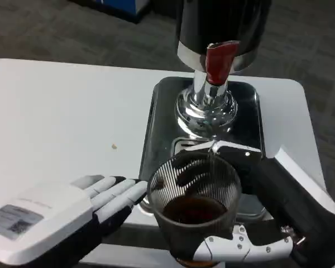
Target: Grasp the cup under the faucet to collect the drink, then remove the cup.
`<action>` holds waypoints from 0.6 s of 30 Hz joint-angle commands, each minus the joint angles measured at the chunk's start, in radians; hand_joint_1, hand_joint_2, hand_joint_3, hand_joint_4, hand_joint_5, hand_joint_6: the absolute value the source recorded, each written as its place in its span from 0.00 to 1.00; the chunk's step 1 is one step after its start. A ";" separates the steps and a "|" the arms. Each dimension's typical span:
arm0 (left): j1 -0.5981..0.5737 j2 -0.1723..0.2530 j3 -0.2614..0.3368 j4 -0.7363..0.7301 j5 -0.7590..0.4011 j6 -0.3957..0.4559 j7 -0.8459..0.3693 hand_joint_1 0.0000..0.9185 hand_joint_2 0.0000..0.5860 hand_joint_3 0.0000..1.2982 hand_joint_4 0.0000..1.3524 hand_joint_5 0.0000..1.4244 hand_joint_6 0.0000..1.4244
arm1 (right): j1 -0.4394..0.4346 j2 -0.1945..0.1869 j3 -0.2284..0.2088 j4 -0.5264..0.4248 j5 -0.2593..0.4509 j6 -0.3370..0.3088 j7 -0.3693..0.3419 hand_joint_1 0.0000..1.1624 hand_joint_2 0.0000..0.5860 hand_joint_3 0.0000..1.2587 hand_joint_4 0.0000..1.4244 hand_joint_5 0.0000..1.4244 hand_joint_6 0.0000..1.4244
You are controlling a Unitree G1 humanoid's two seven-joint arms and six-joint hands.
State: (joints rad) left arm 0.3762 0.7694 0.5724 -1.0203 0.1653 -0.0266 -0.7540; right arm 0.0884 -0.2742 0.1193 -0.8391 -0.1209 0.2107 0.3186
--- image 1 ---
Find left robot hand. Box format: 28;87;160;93
0;174;149;266

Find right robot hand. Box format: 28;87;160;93
192;139;335;268

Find clear ribbed glass cup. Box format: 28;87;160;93
147;152;243;266

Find steel drip grate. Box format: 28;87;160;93
170;136;214;157

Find steel tray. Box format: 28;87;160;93
138;76;267;221

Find black chrome drink dispenser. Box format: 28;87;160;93
174;0;273;140

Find blue white cabinet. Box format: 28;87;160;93
68;0;151;25

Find red tap handle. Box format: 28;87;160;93
205;40;239;86

